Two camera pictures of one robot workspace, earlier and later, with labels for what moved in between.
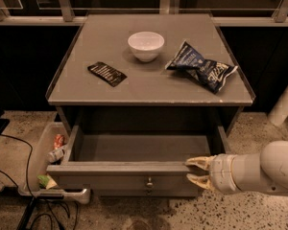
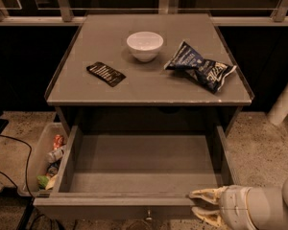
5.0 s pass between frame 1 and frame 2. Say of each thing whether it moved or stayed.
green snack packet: stayed
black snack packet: stayed
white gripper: moved
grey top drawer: moved
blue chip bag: stayed
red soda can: stayed
